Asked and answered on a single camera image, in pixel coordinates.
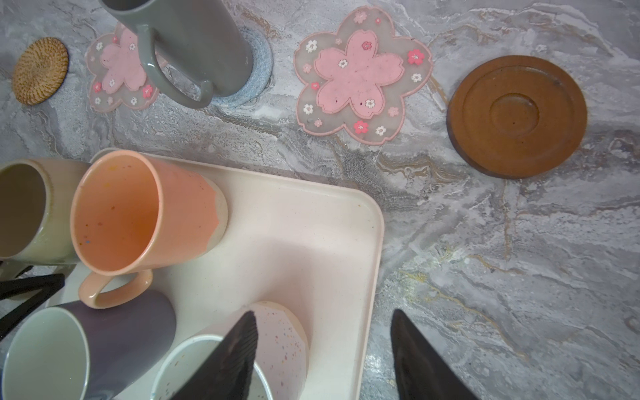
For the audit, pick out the beige serving tray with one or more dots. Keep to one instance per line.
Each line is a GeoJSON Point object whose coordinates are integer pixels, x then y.
{"type": "Point", "coordinates": [310, 247]}

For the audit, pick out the woven tan coaster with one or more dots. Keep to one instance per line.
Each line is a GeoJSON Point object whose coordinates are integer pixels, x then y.
{"type": "Point", "coordinates": [40, 71]}

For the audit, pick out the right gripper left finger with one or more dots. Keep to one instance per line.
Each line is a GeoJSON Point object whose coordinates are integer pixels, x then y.
{"type": "Point", "coordinates": [227, 372]}

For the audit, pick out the orange pink mug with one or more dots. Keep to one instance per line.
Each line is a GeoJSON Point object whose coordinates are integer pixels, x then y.
{"type": "Point", "coordinates": [132, 214]}

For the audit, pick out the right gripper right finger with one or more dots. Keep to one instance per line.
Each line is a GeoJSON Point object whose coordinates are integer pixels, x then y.
{"type": "Point", "coordinates": [420, 371]}

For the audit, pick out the brown wooden coaster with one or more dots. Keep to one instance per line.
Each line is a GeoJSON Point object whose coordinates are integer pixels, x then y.
{"type": "Point", "coordinates": [516, 117]}

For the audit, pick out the yellow-green mug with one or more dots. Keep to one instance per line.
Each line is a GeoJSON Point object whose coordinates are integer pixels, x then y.
{"type": "Point", "coordinates": [36, 202]}

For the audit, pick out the pink flower coaster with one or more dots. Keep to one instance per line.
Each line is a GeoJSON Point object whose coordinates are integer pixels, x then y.
{"type": "Point", "coordinates": [357, 78]}
{"type": "Point", "coordinates": [118, 74]}

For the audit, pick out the dark grey mug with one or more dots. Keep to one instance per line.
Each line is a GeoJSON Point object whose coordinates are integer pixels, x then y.
{"type": "Point", "coordinates": [198, 38]}

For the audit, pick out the white mug purple handle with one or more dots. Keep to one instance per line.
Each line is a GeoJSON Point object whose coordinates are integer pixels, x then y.
{"type": "Point", "coordinates": [72, 351]}

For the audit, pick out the blue grey round coaster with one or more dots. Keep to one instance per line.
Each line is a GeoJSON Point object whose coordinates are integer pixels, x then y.
{"type": "Point", "coordinates": [260, 75]}

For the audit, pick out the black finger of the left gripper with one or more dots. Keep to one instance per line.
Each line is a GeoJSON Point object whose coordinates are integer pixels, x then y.
{"type": "Point", "coordinates": [37, 290]}

